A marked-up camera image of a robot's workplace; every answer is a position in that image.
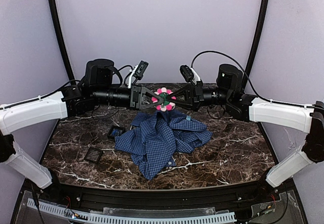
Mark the pink pompom brooch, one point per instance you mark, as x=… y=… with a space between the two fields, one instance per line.
x=166 y=105

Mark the right black frame post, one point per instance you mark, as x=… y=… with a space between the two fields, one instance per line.
x=257 y=36

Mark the black square box lid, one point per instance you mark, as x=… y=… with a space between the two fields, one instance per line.
x=93 y=155

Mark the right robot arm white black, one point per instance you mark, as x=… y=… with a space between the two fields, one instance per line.
x=252 y=108

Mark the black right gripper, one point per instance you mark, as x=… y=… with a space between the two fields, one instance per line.
x=198 y=95

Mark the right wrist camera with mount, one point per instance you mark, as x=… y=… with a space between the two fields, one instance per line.
x=190 y=75

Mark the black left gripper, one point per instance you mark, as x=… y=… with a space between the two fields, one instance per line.
x=135 y=97

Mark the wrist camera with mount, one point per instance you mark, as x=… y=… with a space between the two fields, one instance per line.
x=136 y=74
x=190 y=75

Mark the black front aluminium rail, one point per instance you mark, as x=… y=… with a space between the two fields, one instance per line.
x=232 y=196

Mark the blue checked shirt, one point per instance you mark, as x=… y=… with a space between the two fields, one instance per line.
x=156 y=137

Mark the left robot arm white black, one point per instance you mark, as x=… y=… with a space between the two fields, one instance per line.
x=101 y=85

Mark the white slotted cable duct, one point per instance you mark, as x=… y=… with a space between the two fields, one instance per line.
x=115 y=215

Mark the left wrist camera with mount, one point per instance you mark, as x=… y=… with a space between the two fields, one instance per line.
x=136 y=74

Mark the black frame post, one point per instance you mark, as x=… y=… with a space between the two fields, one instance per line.
x=60 y=40
x=257 y=36

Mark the left black frame post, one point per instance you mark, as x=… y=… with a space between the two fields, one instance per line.
x=60 y=40

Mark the black square box base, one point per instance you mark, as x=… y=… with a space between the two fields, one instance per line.
x=115 y=131

